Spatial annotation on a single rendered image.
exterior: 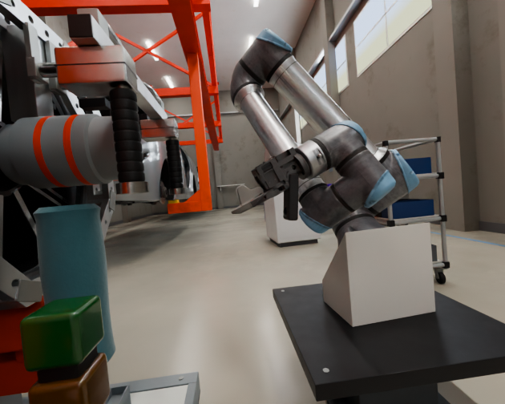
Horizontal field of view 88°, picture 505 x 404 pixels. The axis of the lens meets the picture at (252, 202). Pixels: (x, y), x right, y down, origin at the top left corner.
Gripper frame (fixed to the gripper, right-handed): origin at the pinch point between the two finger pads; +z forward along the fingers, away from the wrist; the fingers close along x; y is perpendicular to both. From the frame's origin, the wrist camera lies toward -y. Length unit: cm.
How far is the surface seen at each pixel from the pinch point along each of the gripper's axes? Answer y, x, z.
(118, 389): -31, -24, 58
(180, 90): 256, -593, -74
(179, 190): 12.1, -9.4, 9.6
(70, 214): 14.8, 20.4, 22.9
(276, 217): -61, -261, -59
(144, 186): 12.8, 23.7, 11.3
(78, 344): 2.5, 42.8, 17.8
